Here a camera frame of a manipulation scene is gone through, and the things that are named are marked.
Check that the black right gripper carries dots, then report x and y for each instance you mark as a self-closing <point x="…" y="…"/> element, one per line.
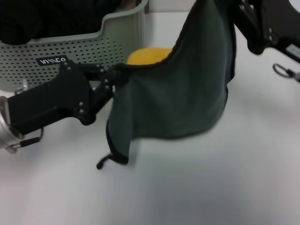
<point x="276" y="23"/>

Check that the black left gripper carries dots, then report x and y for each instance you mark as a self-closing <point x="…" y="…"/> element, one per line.
<point x="51" y="100"/>

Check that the sage green perforated storage box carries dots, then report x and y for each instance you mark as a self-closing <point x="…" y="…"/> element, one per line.
<point x="93" y="54"/>

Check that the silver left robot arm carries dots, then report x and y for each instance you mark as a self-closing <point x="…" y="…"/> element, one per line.
<point x="3" y="136"/>

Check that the green and yellow towel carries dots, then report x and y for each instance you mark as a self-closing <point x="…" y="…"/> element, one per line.
<point x="175" y="93"/>

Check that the black cloth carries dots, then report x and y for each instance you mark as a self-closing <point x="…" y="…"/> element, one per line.
<point x="47" y="18"/>

